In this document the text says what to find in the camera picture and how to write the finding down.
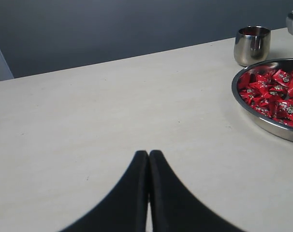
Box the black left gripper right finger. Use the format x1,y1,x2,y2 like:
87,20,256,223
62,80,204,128
149,150,242,232

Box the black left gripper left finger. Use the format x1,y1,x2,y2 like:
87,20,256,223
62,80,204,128
63,150,149,232

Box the round stainless steel plate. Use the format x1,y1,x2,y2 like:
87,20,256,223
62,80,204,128
231,58,293,142

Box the stainless steel cup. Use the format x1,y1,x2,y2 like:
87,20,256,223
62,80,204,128
234,26,271,67

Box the red candy left side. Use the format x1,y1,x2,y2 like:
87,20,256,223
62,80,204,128
239,88,260,102

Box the red candy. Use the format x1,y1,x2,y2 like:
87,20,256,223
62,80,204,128
272,70,292,87
239,88,260,102

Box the red candy upper left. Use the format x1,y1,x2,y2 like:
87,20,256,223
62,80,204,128
272,70,292,87

